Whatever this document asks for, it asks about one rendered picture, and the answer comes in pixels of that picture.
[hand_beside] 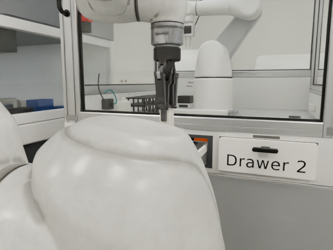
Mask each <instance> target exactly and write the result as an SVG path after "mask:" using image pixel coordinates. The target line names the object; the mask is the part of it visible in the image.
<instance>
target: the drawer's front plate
mask: <svg viewBox="0 0 333 250"><path fill-rule="evenodd" d="M261 146H267V147H270V148H275V149H278V153H277V154H274V153H262V152H253V151H252V148H253V147H261ZM228 154H230V155H234V156H235V157H236V158H237V162H236V164H235V165H233V166H230V165H227V155H228ZM240 158H241V159H242V158H245V160H241V167H240V166H239V163H240ZM317 158H318V145H317V144H316V143H306V142H292V141H277V140H262V139H247V138H233V137H221V138H220V139H219V163H218V169H219V170H221V171H230V172H239V173H248V174H257V175H266V176H275V177H284V178H293V179H303V180H312V181H313V180H315V179H316V170H317ZM247 159H252V160H253V161H254V167H253V168H252V167H251V168H248V167H247V166H246V163H248V162H252V161H251V160H247ZM257 160H259V165H261V162H262V160H264V163H265V166H266V164H267V161H269V163H268V166H267V169H264V164H263V163H262V166H261V168H260V169H259V167H258V163H257ZM274 161H278V162H279V163H280V167H279V166H273V168H274V169H279V170H277V171H276V170H273V169H272V168H271V164H272V162H274ZM298 161H304V162H305V163H306V166H305V167H304V168H303V169H301V170H300V171H302V172H305V173H298V172H297V170H299V169H300V168H301V167H303V166H304V163H303V162H298ZM284 162H285V163H286V162H289V164H285V168H284V171H283V163H284ZM234 163H235V158H234V157H233V156H229V161H228V164H234Z"/></svg>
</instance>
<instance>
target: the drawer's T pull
mask: <svg viewBox="0 0 333 250"><path fill-rule="evenodd" d="M252 151H253V152H262V153H274V154H277V153H278V149H275V148H270V147H267V146H261V147H253V148H252Z"/></svg>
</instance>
